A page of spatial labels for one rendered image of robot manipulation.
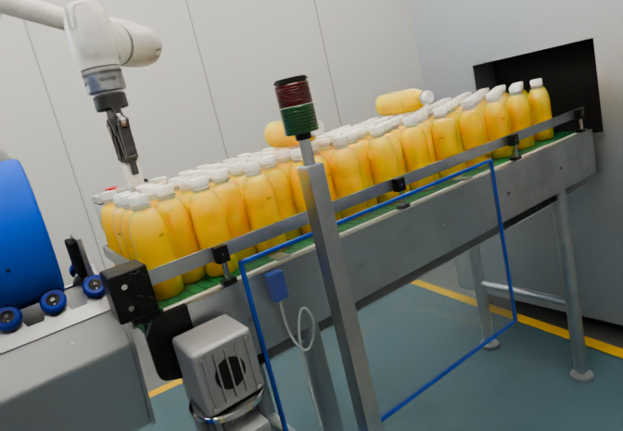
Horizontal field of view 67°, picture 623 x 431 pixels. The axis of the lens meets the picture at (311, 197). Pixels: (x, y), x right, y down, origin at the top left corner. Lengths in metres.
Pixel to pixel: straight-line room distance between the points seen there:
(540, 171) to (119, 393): 1.35
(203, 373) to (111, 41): 0.78
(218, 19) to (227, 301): 3.42
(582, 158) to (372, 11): 3.32
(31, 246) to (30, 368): 0.22
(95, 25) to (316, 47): 3.41
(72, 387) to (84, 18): 0.78
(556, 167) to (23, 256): 1.54
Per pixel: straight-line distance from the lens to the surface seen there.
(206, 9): 4.19
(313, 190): 0.86
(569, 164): 1.86
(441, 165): 1.35
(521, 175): 1.62
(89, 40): 1.22
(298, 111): 0.84
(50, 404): 1.06
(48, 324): 1.02
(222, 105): 4.07
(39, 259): 0.97
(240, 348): 0.87
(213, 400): 0.87
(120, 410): 1.13
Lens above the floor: 1.21
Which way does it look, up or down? 11 degrees down
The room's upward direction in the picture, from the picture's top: 13 degrees counter-clockwise
